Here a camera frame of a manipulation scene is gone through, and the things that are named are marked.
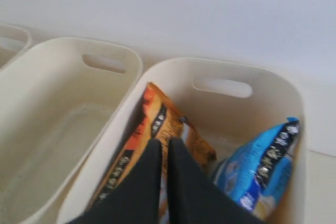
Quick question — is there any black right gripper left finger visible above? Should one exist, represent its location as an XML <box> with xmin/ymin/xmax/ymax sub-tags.
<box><xmin>70</xmin><ymin>139</ymin><xmax>162</xmax><ymax>224</ymax></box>

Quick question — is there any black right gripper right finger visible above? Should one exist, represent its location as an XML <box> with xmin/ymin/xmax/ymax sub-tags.
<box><xmin>167</xmin><ymin>137</ymin><xmax>265</xmax><ymax>224</ymax></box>

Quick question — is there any blue noodle packet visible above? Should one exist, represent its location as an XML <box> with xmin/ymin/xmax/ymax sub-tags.
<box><xmin>211</xmin><ymin>117</ymin><xmax>300</xmax><ymax>220</ymax></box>

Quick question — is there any orange noodle packet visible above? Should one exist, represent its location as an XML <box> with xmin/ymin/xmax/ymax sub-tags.
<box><xmin>87</xmin><ymin>82</ymin><xmax>216</xmax><ymax>223</ymax></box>

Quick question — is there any cream bin circle mark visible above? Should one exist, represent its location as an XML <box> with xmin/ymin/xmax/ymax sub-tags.
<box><xmin>57</xmin><ymin>58</ymin><xmax>305</xmax><ymax>223</ymax></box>

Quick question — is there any cream bin square mark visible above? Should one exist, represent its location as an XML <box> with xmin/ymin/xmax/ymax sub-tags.
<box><xmin>1</xmin><ymin>37</ymin><xmax>143</xmax><ymax>223</ymax></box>

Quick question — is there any cream bin triangle mark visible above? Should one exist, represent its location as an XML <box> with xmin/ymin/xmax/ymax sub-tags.
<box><xmin>1</xmin><ymin>24</ymin><xmax>32</xmax><ymax>70</ymax></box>

